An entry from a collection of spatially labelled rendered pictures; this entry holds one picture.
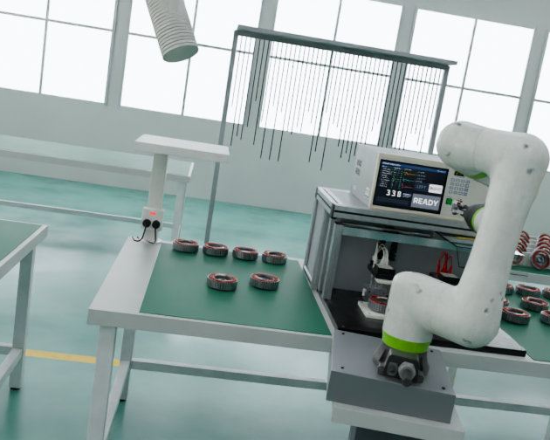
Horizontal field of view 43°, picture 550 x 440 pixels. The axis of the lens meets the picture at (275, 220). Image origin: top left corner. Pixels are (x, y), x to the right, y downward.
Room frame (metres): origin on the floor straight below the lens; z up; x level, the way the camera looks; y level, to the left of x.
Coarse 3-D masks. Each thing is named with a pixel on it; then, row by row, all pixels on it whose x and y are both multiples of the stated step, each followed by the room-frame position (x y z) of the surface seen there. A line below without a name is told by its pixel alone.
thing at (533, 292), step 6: (510, 288) 3.04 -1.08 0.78; (516, 288) 3.11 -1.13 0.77; (522, 288) 3.08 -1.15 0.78; (528, 288) 3.14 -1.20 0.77; (534, 288) 3.12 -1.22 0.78; (546, 288) 3.14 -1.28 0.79; (522, 294) 3.07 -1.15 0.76; (528, 294) 3.06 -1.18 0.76; (534, 294) 3.05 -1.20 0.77; (540, 294) 3.09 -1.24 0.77; (546, 294) 3.10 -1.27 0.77
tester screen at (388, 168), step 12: (384, 168) 2.52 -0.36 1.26; (396, 168) 2.52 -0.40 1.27; (408, 168) 2.53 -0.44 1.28; (420, 168) 2.53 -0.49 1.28; (432, 168) 2.54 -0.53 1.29; (384, 180) 2.52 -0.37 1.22; (396, 180) 2.52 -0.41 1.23; (408, 180) 2.53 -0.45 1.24; (420, 180) 2.53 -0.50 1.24; (432, 180) 2.54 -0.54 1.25; (444, 180) 2.54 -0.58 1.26; (384, 192) 2.52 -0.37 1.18; (408, 192) 2.53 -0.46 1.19; (420, 192) 2.53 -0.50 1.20; (396, 204) 2.52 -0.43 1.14; (408, 204) 2.53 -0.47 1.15
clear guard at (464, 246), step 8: (440, 232) 2.53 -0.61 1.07; (448, 240) 2.40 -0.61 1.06; (456, 240) 2.42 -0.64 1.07; (464, 240) 2.45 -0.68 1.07; (472, 240) 2.48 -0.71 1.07; (464, 248) 2.31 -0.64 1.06; (464, 256) 2.29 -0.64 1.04; (520, 256) 2.34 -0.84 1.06; (464, 264) 2.27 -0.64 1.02; (512, 264) 2.31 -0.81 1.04; (520, 264) 2.31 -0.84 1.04; (512, 272) 2.28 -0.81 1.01; (520, 272) 2.29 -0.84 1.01
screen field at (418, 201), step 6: (414, 198) 2.53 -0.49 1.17; (420, 198) 2.53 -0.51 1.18; (426, 198) 2.54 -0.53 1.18; (432, 198) 2.54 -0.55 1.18; (438, 198) 2.54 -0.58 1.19; (414, 204) 2.53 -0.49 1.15; (420, 204) 2.53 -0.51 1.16; (426, 204) 2.54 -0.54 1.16; (432, 204) 2.54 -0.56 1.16; (438, 204) 2.54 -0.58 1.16
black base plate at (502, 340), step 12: (336, 288) 2.62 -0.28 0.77; (324, 300) 2.44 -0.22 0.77; (336, 300) 2.46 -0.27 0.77; (348, 300) 2.48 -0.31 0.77; (360, 300) 2.51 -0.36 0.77; (336, 312) 2.32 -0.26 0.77; (348, 312) 2.34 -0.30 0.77; (360, 312) 2.36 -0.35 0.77; (336, 324) 2.19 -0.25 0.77; (348, 324) 2.21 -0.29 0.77; (360, 324) 2.23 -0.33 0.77; (372, 324) 2.25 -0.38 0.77; (372, 336) 2.17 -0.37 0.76; (504, 336) 2.35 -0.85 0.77; (468, 348) 2.20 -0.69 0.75; (480, 348) 2.21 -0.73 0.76; (492, 348) 2.21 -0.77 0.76; (504, 348) 2.22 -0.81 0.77; (516, 348) 2.23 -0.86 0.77
